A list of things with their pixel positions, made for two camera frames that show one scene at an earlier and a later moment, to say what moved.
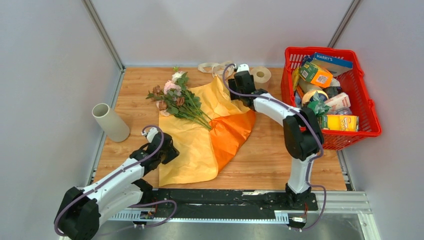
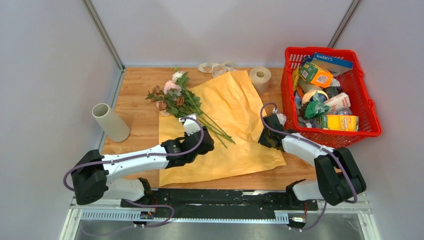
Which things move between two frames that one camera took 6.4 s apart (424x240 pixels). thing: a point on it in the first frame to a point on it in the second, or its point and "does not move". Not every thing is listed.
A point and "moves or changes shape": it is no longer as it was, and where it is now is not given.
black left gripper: x=173 y=153 to x=210 y=148
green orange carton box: x=313 y=73 does not move
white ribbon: x=225 y=68 does not move
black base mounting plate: x=221 y=203 does not move
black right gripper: x=232 y=85 to x=262 y=141
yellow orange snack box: x=342 y=123 does not move
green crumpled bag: x=318 y=105 does not move
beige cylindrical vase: x=116 y=129 does not move
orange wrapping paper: x=203 y=152 moves or changes shape
